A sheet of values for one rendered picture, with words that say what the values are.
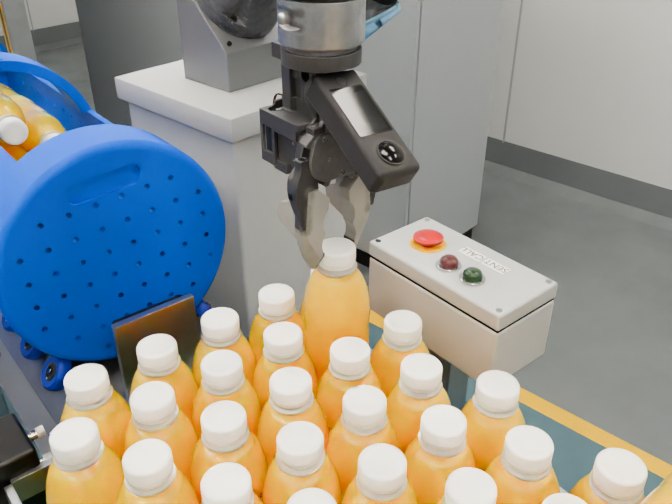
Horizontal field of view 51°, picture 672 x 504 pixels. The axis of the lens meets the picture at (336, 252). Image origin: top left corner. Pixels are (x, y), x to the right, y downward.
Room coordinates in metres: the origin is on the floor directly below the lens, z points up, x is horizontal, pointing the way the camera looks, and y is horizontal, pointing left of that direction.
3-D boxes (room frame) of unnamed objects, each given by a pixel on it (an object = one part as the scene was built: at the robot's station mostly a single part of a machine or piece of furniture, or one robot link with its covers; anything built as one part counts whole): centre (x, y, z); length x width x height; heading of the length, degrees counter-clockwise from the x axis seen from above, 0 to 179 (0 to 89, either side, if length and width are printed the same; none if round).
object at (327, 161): (0.62, 0.02, 1.30); 0.09 x 0.08 x 0.12; 39
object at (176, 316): (0.66, 0.21, 0.99); 0.10 x 0.02 x 0.12; 129
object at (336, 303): (0.60, 0.00, 1.06); 0.07 x 0.07 x 0.19
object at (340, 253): (0.60, 0.00, 1.16); 0.04 x 0.04 x 0.02
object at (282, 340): (0.55, 0.05, 1.09); 0.04 x 0.04 x 0.02
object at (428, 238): (0.72, -0.11, 1.11); 0.04 x 0.04 x 0.01
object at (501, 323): (0.68, -0.14, 1.05); 0.20 x 0.10 x 0.10; 39
